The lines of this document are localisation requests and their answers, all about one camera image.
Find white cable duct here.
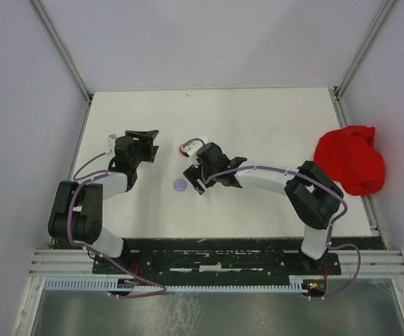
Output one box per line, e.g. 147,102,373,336
43,276,307,293

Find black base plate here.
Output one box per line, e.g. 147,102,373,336
92,241,341,284

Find red cloth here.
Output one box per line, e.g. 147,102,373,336
314,125,386,196

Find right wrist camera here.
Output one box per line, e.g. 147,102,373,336
181,137,209,158

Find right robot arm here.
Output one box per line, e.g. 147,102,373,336
179,138,348,274

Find purple charging case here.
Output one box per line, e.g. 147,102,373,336
173,178,188,192

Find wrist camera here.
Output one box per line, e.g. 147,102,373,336
181,137,209,158
106,134,118,155

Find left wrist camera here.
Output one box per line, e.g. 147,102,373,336
106,134,118,155

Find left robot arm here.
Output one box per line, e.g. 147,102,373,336
48,129,159,273

